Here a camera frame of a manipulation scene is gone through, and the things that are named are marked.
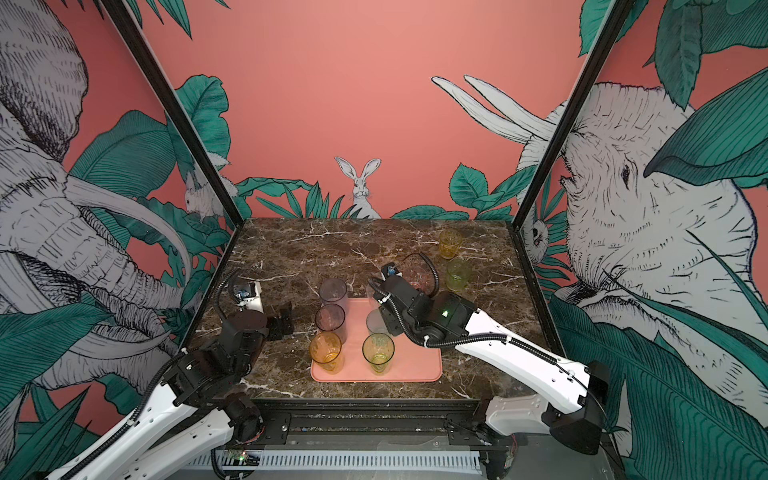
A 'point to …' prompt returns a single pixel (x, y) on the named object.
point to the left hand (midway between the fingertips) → (274, 303)
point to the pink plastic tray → (412, 362)
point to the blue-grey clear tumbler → (334, 291)
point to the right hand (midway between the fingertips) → (392, 304)
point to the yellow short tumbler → (449, 242)
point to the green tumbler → (459, 272)
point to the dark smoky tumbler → (330, 317)
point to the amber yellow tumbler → (325, 350)
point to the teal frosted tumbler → (375, 323)
